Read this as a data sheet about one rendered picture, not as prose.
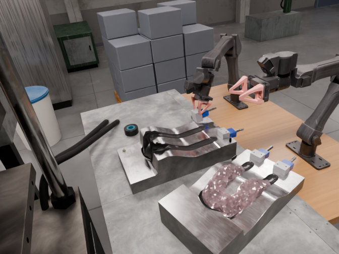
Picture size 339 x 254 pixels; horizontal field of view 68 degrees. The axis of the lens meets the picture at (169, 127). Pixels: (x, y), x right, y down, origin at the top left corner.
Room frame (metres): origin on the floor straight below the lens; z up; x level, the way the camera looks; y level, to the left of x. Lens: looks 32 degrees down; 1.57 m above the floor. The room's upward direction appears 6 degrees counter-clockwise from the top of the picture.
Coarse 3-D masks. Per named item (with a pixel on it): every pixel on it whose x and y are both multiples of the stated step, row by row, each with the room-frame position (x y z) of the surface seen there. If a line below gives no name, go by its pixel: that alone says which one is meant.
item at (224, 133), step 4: (220, 128) 0.99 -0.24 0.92; (224, 128) 0.98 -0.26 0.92; (220, 132) 0.95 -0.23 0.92; (224, 132) 0.95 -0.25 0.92; (228, 132) 0.95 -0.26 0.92; (232, 132) 0.96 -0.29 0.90; (236, 132) 0.96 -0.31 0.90; (220, 136) 0.95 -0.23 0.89; (224, 136) 0.94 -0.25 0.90; (228, 136) 0.94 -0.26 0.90; (232, 136) 0.96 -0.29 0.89; (236, 136) 0.96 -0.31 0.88
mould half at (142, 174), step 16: (144, 128) 1.04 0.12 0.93; (160, 128) 1.05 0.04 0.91; (176, 128) 1.08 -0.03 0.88; (192, 128) 1.06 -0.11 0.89; (208, 128) 1.04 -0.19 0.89; (176, 144) 0.92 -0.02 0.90; (208, 144) 0.91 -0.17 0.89; (224, 144) 0.90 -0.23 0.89; (128, 160) 0.90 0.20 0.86; (144, 160) 0.88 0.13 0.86; (160, 160) 0.79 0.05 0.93; (176, 160) 0.81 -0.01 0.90; (192, 160) 0.83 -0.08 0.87; (208, 160) 0.86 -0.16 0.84; (224, 160) 0.89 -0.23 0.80; (128, 176) 0.79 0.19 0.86; (144, 176) 0.78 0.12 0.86; (160, 176) 0.79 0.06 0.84; (176, 176) 0.81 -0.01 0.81
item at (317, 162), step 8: (288, 144) 0.95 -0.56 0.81; (296, 144) 0.94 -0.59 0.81; (304, 144) 0.86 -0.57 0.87; (296, 152) 0.88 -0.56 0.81; (304, 152) 0.85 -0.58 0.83; (312, 152) 0.84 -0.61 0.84; (304, 160) 0.83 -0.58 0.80; (312, 160) 0.82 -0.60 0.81; (320, 160) 0.81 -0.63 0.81; (320, 168) 0.77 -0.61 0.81
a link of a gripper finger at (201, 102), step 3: (195, 96) 1.13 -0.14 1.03; (198, 96) 1.11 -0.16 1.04; (198, 99) 1.10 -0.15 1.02; (201, 99) 1.10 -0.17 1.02; (198, 102) 1.09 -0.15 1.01; (201, 102) 1.08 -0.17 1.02; (204, 102) 1.08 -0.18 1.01; (207, 102) 1.09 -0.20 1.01; (198, 105) 1.09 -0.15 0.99; (207, 105) 1.09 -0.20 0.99; (198, 108) 1.09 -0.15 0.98; (204, 108) 1.10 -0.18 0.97; (198, 111) 1.09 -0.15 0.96; (201, 111) 1.10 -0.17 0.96; (201, 114) 1.09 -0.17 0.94
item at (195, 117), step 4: (196, 108) 1.14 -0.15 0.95; (212, 108) 1.14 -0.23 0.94; (192, 112) 1.12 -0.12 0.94; (196, 112) 1.10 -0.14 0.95; (204, 112) 1.11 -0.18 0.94; (208, 112) 1.11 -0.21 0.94; (192, 116) 1.12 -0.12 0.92; (196, 116) 1.09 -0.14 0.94; (200, 116) 1.09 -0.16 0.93; (204, 116) 1.10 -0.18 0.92; (196, 120) 1.08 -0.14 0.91; (200, 120) 1.09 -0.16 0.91
